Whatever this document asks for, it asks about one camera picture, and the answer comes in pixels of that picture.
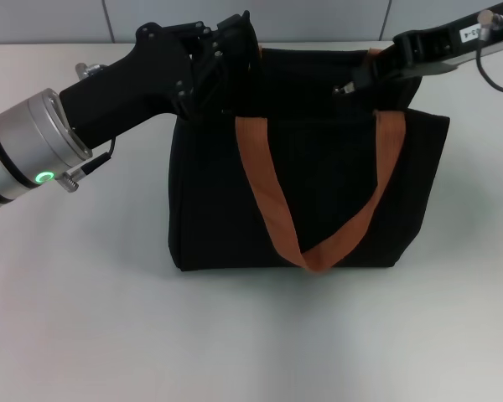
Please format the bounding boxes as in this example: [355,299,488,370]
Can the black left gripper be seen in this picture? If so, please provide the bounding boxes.
[58,12,248,150]

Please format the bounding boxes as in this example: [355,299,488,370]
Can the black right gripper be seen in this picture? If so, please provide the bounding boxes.
[350,0,503,91]

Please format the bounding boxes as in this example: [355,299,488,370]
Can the black food bag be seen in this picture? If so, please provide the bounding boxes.
[167,10,452,274]

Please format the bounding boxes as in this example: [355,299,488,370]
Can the left arm cable with connectors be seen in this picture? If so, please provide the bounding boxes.
[56,61,118,194]

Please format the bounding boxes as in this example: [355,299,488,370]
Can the arm cable with connectors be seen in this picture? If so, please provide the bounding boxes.
[56,61,118,194]
[475,10,503,93]

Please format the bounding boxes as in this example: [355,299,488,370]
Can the right arm cable with connectors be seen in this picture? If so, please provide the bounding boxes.
[475,10,503,93]

